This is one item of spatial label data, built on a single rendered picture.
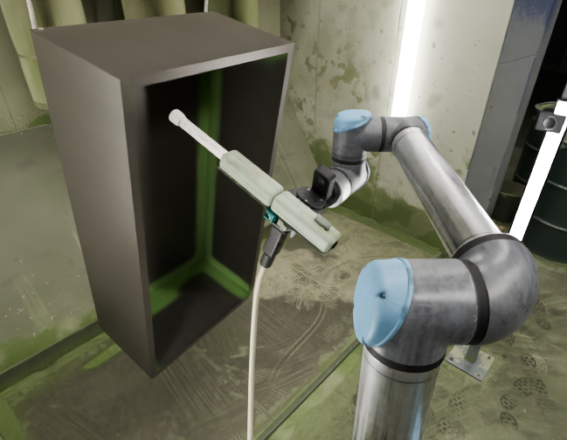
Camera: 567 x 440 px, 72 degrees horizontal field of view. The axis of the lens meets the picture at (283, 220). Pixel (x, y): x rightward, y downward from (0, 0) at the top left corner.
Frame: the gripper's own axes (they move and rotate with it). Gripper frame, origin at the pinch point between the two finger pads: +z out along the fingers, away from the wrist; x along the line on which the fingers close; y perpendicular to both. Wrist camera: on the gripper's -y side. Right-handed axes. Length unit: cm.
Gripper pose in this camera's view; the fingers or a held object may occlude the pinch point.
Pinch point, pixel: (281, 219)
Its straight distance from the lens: 83.1
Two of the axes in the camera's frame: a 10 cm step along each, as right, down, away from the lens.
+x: -7.4, -6.3, 2.5
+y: -3.4, 6.6, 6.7
